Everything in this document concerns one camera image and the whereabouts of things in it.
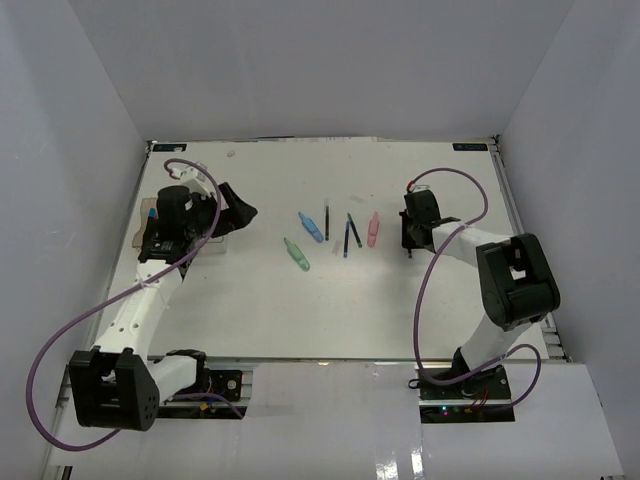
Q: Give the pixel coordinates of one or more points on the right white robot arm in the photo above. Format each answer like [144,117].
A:
[516,285]

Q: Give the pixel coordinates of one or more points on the blue pen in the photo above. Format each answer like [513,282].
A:
[346,240]

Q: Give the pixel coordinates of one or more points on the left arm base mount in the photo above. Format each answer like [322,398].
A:
[219,397]

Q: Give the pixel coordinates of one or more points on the right blue table label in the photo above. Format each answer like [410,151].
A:
[470,147]

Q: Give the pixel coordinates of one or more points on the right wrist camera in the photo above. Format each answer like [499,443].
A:
[417,188]

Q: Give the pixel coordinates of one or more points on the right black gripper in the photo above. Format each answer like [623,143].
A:
[406,241]

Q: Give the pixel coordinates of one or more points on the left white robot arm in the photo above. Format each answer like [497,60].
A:
[114,384]

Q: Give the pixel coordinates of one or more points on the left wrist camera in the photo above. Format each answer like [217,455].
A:
[191,178]

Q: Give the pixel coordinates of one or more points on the green pen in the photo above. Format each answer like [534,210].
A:
[354,230]

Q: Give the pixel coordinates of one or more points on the left blue table label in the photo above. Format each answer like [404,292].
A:
[169,147]

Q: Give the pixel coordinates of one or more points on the pink transparent highlighter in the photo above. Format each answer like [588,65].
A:
[373,230]

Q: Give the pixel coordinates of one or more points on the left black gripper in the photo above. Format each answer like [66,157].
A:
[237,216]

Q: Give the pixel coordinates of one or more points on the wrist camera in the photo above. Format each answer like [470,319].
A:
[417,188]
[191,178]

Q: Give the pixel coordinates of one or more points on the blue transparent highlighter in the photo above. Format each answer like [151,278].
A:
[310,226]

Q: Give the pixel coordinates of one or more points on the green transparent highlighter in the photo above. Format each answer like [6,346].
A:
[297,255]

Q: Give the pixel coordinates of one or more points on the brown transparent container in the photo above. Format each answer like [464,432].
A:
[145,205]

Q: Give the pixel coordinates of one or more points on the blue table label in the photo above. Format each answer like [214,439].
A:
[169,147]
[470,147]

